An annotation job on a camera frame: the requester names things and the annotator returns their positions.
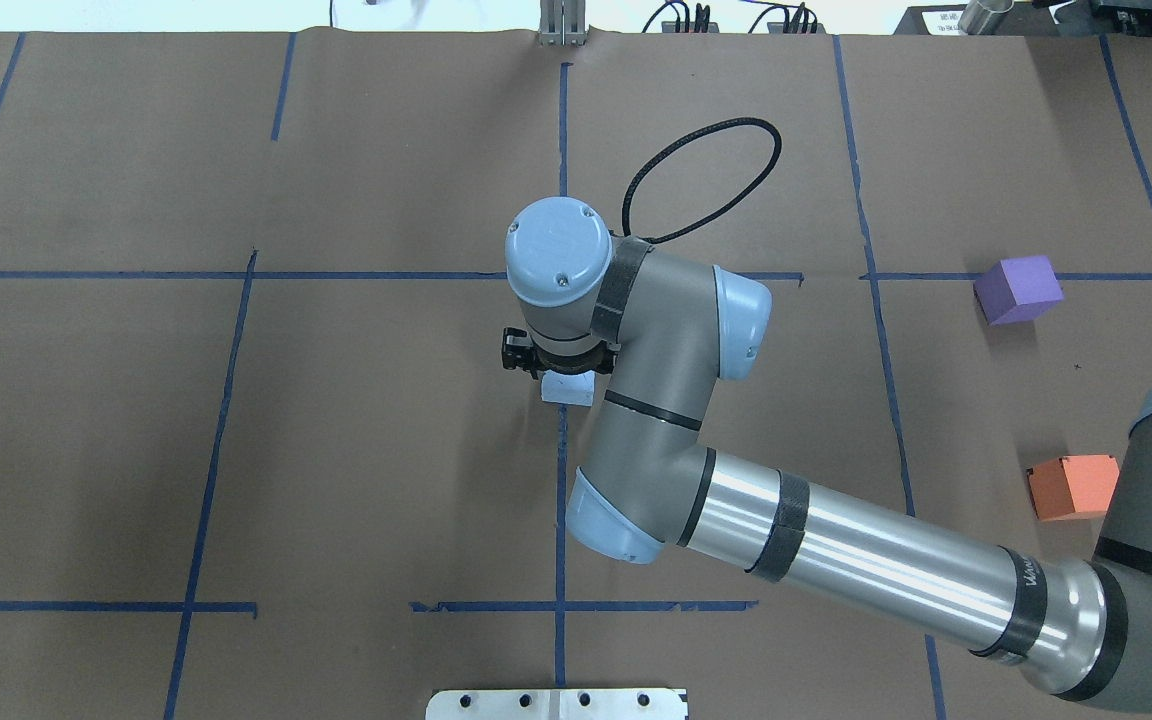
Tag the light blue foam block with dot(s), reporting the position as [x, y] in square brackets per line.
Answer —
[568, 389]

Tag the metal cup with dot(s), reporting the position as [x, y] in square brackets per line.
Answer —
[983, 17]

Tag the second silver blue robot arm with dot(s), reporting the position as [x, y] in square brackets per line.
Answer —
[665, 330]

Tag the purple foam block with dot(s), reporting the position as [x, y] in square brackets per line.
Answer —
[1017, 290]

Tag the aluminium frame post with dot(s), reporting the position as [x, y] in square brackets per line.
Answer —
[563, 23]

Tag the orange foam block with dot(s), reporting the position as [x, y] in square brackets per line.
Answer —
[1073, 487]

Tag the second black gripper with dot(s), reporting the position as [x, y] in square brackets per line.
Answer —
[515, 352]

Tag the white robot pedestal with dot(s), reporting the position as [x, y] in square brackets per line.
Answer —
[559, 703]

